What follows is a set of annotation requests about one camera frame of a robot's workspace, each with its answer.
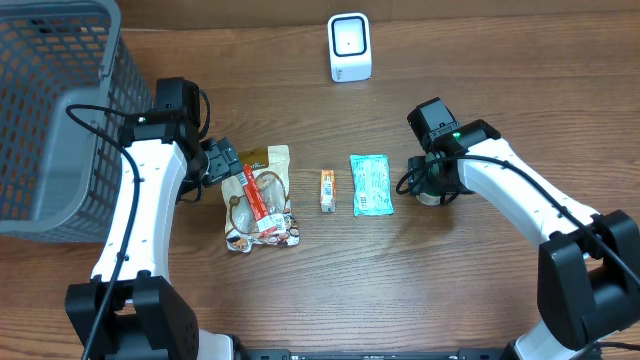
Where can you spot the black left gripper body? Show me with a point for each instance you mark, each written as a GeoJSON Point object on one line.
{"type": "Point", "coordinates": [226, 163]}

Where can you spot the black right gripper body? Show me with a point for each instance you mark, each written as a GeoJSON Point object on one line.
{"type": "Point", "coordinates": [420, 178]}

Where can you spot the green lid jar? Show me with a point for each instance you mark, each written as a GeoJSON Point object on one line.
{"type": "Point", "coordinates": [428, 199]}

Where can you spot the white brown snack bag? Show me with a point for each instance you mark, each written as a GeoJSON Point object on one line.
{"type": "Point", "coordinates": [270, 167]}

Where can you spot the teal wet wipes pack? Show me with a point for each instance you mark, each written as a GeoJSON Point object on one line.
{"type": "Point", "coordinates": [372, 185]}

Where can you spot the red white snack bar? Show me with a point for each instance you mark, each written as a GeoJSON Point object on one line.
{"type": "Point", "coordinates": [267, 224]}

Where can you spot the orange tissue pack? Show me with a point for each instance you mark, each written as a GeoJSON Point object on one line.
{"type": "Point", "coordinates": [328, 191]}

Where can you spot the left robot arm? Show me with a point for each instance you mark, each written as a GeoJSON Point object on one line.
{"type": "Point", "coordinates": [129, 308]}

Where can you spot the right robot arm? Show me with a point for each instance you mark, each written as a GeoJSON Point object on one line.
{"type": "Point", "coordinates": [588, 262]}

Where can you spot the white barcode scanner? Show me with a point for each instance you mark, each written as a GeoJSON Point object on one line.
{"type": "Point", "coordinates": [350, 48]}

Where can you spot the grey plastic shopping basket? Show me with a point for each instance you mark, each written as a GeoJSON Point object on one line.
{"type": "Point", "coordinates": [59, 182]}

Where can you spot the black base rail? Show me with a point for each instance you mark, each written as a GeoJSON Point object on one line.
{"type": "Point", "coordinates": [461, 354]}

